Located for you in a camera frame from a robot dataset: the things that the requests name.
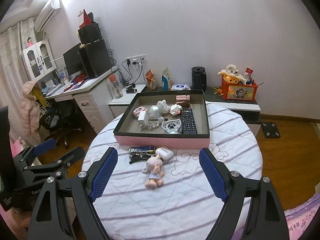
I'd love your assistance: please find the white charger adapter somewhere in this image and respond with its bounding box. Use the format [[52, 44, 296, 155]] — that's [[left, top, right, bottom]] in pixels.
[[137, 111, 150, 129]]

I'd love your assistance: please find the blue rectangular lighter box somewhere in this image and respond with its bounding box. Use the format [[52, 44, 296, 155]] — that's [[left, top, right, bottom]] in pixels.
[[128, 146, 156, 154]]

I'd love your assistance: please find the orange snack bag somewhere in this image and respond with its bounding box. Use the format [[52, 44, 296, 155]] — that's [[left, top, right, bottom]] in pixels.
[[145, 69, 156, 90]]

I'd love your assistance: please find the silver white astronaut figure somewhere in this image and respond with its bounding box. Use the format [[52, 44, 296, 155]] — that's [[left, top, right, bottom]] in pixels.
[[148, 100, 170, 123]]

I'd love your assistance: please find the water bottle orange cap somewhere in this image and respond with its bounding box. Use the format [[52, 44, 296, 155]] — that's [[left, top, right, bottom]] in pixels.
[[109, 74, 123, 98]]

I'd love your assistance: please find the black speaker box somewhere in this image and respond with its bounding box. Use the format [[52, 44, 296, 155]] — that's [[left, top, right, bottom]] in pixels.
[[78, 23, 102, 44]]

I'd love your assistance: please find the white desk with drawers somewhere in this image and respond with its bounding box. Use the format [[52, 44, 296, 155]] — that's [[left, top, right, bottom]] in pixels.
[[46, 66, 118, 133]]

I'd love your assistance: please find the air conditioner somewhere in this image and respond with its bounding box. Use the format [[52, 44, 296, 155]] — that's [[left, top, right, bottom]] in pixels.
[[34, 0, 61, 32]]

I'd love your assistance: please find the black computer tower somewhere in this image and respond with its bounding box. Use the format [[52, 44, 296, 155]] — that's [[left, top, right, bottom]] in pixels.
[[79, 40, 112, 79]]

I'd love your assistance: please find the white quilted table cover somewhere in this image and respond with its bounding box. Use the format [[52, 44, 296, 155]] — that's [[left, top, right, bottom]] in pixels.
[[82, 102, 263, 239]]

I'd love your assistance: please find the white glass-door cabinet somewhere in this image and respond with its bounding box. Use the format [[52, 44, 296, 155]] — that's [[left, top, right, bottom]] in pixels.
[[22, 39, 57, 81]]

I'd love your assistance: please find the white paw-print dish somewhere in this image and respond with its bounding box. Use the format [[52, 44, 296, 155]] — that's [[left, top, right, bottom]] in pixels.
[[162, 119, 181, 134]]

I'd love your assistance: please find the black remote control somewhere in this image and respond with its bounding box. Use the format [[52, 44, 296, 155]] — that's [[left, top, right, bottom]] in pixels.
[[181, 107, 197, 135]]

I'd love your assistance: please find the wet wipes pack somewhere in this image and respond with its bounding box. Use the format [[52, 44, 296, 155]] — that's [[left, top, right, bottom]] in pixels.
[[171, 84, 191, 90]]

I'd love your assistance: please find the black computer monitor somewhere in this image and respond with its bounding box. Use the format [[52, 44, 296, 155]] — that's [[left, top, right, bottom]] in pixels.
[[63, 43, 84, 75]]

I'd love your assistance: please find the blue white bag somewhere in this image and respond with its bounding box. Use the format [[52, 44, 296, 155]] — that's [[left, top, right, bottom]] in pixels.
[[162, 67, 172, 90]]

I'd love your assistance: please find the white side cabinet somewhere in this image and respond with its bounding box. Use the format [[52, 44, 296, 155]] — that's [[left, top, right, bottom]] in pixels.
[[108, 85, 146, 117]]

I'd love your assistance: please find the white pink brick toy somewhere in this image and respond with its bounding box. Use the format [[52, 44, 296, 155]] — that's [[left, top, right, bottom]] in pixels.
[[169, 104, 182, 116]]

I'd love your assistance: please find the pink tray box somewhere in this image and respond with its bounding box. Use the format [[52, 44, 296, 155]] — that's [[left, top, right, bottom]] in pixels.
[[113, 90, 210, 150]]

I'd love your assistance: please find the wall power outlet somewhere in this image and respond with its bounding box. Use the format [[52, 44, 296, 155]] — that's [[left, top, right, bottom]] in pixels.
[[125, 54, 146, 64]]

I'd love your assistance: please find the white plush toy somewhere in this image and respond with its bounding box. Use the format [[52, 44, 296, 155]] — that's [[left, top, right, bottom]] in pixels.
[[218, 64, 246, 84]]

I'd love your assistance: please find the black office chair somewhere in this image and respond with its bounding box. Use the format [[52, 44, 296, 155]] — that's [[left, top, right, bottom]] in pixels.
[[39, 99, 82, 149]]

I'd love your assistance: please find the pink doll figurine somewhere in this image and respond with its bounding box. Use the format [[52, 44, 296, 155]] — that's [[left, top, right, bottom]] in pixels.
[[142, 154, 164, 189]]

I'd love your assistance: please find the orange toy box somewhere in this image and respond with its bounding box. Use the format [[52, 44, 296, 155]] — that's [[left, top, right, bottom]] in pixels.
[[221, 77, 258, 102]]

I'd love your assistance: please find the black kettle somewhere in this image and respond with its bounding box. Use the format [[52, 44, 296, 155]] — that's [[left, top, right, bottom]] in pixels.
[[191, 67, 207, 92]]

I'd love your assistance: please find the pink jacket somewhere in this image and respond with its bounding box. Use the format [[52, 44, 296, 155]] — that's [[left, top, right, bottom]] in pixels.
[[20, 81, 41, 143]]

